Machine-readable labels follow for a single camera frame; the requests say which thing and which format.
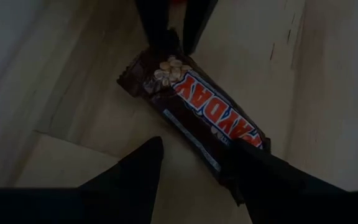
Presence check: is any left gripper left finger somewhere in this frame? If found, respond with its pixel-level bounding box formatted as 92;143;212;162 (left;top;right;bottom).
79;136;165;224

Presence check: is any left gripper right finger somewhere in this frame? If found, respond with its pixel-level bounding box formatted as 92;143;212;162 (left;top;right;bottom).
228;141;347;224

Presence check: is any brown PayDay candy bar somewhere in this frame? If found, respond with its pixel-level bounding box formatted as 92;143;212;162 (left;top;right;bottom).
116;46;272;206

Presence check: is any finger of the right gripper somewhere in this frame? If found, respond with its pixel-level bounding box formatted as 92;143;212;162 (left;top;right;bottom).
181;0;219;55
134;0;183;58

